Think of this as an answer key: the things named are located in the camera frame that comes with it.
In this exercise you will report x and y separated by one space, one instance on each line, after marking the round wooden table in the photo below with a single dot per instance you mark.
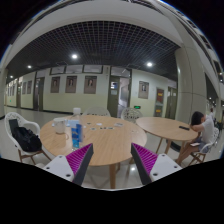
110 147
167 129

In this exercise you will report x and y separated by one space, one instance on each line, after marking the black backpack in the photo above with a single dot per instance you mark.
28 141

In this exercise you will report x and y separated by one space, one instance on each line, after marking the small items on table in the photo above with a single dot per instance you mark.
103 126

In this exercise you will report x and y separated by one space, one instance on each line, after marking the white lattice chair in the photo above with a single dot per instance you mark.
130 114

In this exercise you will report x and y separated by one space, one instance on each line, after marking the black phone on table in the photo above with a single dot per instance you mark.
184 128

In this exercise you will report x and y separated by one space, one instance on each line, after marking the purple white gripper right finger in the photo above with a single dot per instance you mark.
152 167

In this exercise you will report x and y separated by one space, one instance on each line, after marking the clear glass cup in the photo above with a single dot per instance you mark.
59 125

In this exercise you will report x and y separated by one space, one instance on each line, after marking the seated person white shirt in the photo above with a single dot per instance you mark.
203 125

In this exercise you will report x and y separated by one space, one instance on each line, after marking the white chair under person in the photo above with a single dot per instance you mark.
200 156

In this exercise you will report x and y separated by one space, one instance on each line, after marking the white chair behind table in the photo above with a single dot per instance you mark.
99 111

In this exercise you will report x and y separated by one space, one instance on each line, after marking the round wooden table far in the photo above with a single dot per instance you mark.
167 129

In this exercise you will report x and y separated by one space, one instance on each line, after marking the framed portrait right wall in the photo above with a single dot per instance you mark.
143 90

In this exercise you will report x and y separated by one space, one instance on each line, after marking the white chair left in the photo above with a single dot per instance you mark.
22 122

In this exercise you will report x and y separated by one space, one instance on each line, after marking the clear water bottle blue label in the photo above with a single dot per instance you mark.
76 129

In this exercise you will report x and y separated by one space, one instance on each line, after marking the framed portrait on wall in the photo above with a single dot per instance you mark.
90 84

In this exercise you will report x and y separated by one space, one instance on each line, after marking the framed portrait middle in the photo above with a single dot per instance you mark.
71 84

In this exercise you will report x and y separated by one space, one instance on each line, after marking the framed portrait left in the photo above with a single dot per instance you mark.
55 84

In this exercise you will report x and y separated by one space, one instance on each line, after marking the dark open door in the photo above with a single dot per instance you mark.
113 95

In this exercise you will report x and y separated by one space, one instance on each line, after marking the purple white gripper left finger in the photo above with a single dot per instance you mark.
73 166

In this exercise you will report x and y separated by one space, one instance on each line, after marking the round wooden table near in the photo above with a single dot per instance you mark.
110 147

